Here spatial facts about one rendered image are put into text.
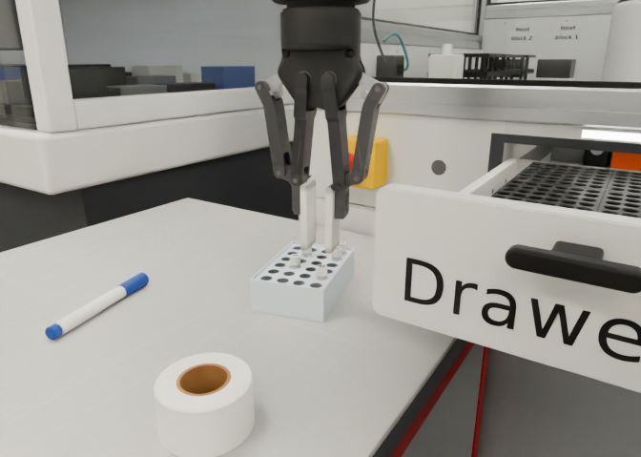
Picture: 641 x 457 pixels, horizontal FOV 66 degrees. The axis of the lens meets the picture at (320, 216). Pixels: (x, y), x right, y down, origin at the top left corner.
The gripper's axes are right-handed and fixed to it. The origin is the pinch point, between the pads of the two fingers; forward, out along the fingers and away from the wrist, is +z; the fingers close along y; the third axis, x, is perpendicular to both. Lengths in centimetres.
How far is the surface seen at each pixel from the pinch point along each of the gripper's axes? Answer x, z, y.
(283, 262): -2.5, 7.0, 5.4
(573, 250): 15.3, -4.6, -21.4
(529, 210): 12.9, -6.2, -18.9
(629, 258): 14.5, -4.2, -24.6
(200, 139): -49, 1, 44
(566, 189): -5.6, -3.6, -23.6
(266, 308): 3.4, 9.9, 5.0
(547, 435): -19, 36, -28
